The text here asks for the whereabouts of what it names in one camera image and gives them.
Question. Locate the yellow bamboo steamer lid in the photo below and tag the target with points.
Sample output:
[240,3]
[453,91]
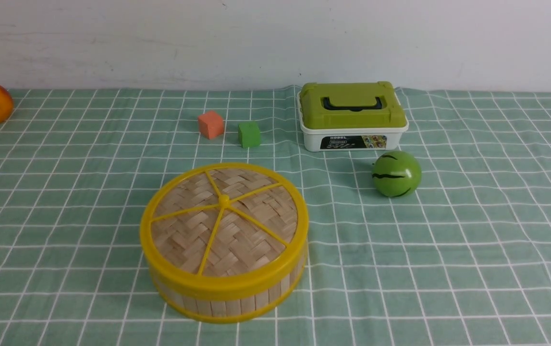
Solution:
[226,231]

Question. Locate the green toy watermelon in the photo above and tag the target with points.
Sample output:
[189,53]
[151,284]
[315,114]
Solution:
[396,174]

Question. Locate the yellow bamboo steamer basket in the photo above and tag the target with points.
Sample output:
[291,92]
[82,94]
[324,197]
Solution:
[231,311]

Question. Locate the green foam cube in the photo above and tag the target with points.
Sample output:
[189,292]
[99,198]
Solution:
[249,134]

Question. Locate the orange foam cube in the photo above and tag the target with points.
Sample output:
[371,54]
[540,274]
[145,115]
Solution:
[211,125]

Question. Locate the green lidded white toolbox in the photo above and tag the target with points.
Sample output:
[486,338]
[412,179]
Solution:
[350,116]

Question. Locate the green checkered tablecloth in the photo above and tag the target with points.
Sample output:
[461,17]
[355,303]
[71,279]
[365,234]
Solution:
[463,261]

